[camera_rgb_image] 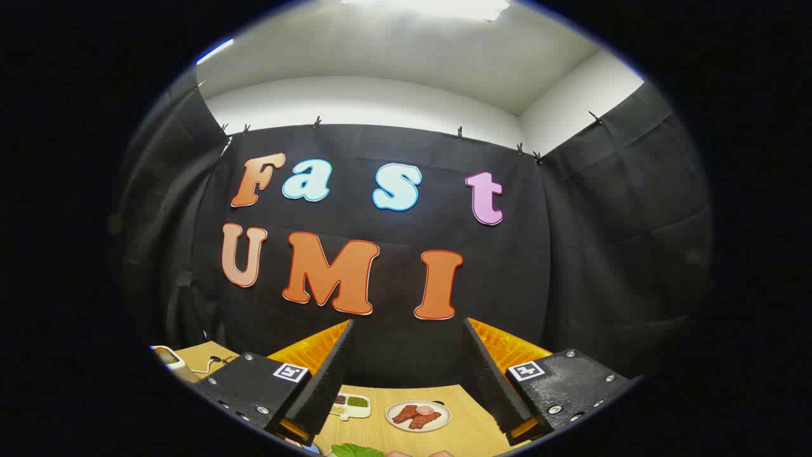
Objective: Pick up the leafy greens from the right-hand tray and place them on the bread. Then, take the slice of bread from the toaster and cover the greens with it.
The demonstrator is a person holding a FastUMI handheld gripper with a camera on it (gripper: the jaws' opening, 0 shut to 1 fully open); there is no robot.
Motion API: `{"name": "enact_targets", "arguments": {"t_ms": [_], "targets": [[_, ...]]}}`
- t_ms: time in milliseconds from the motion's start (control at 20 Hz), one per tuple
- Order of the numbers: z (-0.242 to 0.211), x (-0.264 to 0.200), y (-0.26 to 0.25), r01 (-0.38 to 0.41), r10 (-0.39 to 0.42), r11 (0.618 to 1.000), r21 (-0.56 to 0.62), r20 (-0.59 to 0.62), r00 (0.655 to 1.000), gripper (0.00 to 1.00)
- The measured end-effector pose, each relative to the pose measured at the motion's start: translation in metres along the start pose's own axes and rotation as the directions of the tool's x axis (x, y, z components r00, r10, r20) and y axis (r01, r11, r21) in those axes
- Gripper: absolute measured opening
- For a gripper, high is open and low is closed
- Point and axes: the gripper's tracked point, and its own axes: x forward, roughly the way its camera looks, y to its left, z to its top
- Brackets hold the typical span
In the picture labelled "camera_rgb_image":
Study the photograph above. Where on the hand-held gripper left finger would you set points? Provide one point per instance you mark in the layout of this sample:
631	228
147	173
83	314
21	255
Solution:
323	393

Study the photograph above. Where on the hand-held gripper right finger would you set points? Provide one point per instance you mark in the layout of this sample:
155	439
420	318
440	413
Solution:
491	387

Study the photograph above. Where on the green lettuce leaf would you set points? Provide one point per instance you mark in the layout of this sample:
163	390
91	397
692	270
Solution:
355	451

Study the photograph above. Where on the pile of green beans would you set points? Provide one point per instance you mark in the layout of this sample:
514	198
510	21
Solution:
357	402

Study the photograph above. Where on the white divided tray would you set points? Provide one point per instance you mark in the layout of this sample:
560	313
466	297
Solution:
363	412

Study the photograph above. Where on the white oval plate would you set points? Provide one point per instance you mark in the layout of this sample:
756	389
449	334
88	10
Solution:
445	416

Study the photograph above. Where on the pink sausage piece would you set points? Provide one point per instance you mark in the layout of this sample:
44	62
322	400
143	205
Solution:
425	410

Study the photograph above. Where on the dark red meat slice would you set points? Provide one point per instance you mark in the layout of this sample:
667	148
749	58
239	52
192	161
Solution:
428	421
403	415

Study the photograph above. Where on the white toaster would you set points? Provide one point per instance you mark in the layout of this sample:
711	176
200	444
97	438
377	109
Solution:
170	360

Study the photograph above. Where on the row of black cloth clips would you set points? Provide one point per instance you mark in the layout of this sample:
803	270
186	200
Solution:
316	122

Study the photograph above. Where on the bright ceiling light panel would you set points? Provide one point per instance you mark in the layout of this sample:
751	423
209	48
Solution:
431	7

